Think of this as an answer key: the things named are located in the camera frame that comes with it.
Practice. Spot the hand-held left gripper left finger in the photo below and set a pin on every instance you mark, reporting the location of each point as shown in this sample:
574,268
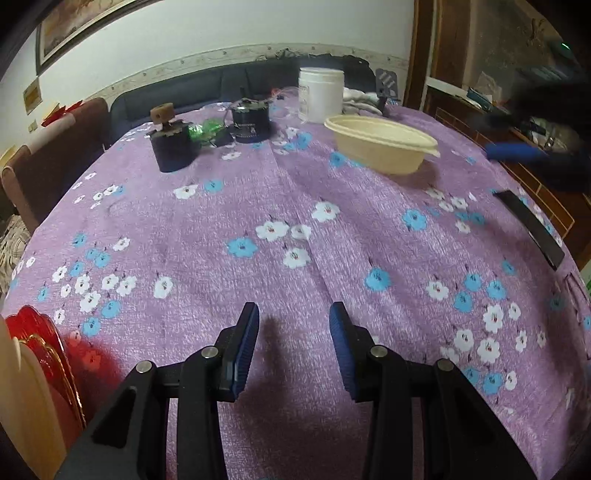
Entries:
244,353

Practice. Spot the wooden cabinet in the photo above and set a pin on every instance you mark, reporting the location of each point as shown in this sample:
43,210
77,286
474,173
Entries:
461,69

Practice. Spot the black flat remote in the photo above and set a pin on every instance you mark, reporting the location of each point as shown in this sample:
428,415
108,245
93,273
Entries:
531,226

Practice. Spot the white cloth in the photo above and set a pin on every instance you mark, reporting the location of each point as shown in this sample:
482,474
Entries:
362,99

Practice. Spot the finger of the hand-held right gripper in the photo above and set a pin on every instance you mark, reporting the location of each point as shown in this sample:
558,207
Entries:
517,152

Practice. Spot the purple floral tablecloth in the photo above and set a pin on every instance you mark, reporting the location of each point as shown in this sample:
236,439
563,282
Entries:
277,277

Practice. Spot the dark blue sofa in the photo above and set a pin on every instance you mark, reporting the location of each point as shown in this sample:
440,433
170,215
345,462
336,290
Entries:
184,92

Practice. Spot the green crumpled wrapper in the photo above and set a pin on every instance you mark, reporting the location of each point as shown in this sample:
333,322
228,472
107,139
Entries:
205,131

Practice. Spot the yellow wall plaque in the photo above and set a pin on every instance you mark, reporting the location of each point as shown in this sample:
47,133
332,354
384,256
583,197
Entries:
32,97

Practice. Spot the black motor with wooden spool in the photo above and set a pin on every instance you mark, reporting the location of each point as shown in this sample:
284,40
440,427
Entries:
171,147

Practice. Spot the white plastic jar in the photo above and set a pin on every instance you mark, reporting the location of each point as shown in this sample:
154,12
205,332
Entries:
321,94

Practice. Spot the black cylindrical motor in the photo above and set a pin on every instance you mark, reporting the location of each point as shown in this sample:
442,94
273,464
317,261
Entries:
250,122

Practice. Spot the cream plastic bowl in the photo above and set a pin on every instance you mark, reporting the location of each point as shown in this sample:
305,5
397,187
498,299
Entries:
23,415
383,143

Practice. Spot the brown chair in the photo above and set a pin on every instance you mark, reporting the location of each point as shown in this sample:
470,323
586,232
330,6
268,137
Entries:
60,157

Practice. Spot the red scalloped plate with sticker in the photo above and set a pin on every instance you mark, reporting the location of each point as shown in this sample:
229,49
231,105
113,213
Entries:
64,406

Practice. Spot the framed wall picture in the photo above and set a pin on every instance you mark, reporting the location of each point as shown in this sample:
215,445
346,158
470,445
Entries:
83,23

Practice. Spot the patterned cushion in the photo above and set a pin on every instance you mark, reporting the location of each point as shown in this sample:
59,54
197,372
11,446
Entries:
11,249

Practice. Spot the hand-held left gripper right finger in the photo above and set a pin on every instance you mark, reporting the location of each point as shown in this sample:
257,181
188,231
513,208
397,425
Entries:
341,353

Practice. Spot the grey perforated stand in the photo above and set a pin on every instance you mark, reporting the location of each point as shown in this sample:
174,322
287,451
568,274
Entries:
387,83

